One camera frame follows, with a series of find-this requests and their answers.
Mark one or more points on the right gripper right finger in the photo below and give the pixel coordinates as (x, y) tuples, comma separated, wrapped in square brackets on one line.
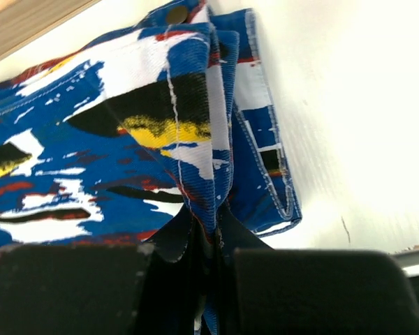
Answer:
[(260, 290)]

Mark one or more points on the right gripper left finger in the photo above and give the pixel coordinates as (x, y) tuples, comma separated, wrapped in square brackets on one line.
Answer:
[(143, 288)]

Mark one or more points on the blue white patterned trousers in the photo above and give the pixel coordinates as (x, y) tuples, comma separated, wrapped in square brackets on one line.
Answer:
[(106, 145)]

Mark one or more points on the wooden clothes rack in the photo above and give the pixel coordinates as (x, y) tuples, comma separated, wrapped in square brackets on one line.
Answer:
[(23, 21)]

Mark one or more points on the right aluminium side rail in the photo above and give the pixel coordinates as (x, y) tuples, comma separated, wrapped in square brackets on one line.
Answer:
[(408, 260)]

